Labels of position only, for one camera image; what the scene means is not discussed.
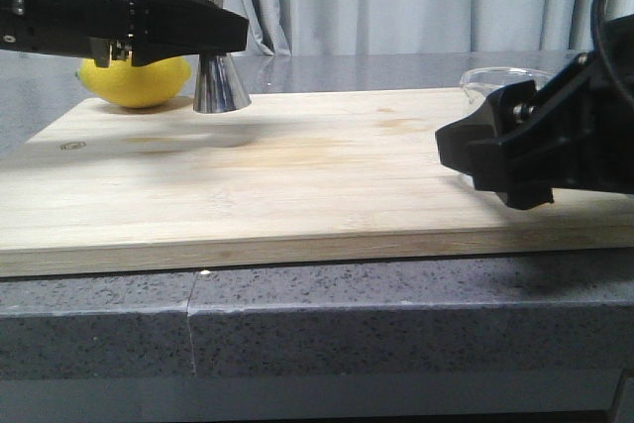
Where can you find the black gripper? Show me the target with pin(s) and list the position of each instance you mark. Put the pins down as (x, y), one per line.
(575, 133)
(103, 30)

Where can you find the clear glass beaker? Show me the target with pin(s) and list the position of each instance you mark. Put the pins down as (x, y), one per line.
(495, 77)

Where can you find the steel double jigger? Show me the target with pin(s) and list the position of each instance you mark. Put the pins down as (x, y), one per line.
(219, 88)

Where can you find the yellow lemon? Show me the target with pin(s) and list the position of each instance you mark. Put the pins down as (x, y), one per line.
(135, 87)

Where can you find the light wooden cutting board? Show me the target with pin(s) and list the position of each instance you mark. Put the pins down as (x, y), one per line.
(297, 177)

